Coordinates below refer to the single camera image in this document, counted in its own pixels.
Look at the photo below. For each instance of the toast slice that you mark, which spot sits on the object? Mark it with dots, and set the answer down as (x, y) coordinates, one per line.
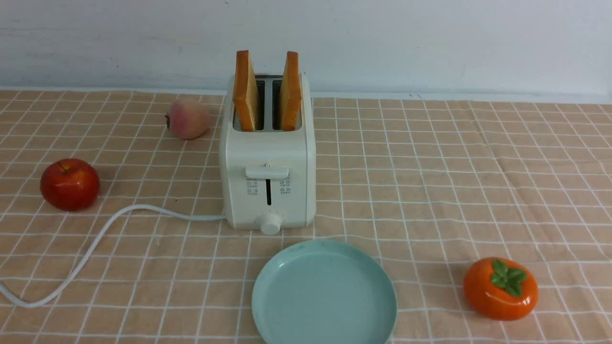
(290, 92)
(245, 94)

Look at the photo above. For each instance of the white two-slot toaster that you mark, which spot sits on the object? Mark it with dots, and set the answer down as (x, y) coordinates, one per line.
(268, 176)

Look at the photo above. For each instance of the light blue round plate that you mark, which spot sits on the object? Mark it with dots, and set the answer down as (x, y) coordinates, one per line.
(324, 292)

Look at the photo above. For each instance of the pink peach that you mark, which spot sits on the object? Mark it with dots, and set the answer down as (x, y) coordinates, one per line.
(187, 119)

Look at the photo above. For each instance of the orange checkered tablecloth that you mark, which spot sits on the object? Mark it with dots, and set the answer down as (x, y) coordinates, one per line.
(426, 187)

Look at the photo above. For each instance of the orange persimmon with green leaf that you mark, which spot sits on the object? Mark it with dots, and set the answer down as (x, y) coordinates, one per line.
(500, 289)

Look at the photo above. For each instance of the red apple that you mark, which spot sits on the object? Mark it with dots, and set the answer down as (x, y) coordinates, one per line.
(70, 184)

